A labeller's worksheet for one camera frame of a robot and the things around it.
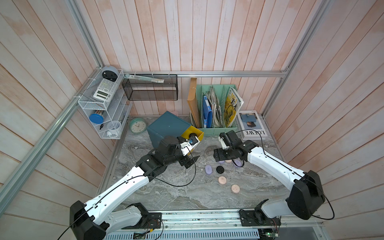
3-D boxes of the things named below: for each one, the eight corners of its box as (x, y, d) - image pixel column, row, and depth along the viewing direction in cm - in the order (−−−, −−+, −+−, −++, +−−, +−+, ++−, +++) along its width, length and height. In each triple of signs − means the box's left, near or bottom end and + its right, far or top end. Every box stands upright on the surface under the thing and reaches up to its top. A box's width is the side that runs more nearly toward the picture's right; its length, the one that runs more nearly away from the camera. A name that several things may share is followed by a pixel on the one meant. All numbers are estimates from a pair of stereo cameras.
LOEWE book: (243, 139, 108) (245, 135, 104) (235, 114, 124) (237, 110, 120) (265, 139, 108) (268, 135, 104) (255, 114, 124) (257, 110, 120)
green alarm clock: (133, 135, 110) (128, 124, 101) (135, 128, 115) (131, 117, 105) (145, 135, 110) (141, 124, 101) (147, 128, 115) (143, 117, 105)
